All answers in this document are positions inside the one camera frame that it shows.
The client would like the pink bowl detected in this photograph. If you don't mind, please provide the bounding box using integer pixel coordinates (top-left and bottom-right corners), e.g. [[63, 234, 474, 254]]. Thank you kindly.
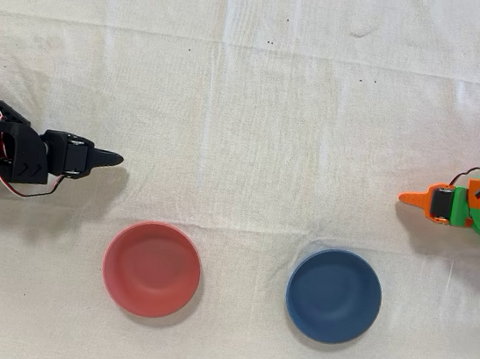
[[97, 213, 208, 325]]

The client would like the blue bowl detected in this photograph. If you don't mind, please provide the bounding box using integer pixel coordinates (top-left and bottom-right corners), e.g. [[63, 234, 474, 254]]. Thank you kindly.
[[279, 242, 389, 351]]

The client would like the white tablecloth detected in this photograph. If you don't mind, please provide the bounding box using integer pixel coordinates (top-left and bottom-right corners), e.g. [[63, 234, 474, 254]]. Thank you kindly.
[[0, 0, 480, 359]]

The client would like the black gripper servo wire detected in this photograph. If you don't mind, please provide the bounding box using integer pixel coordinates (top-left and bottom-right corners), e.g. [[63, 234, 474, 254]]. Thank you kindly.
[[0, 156, 68, 204]]

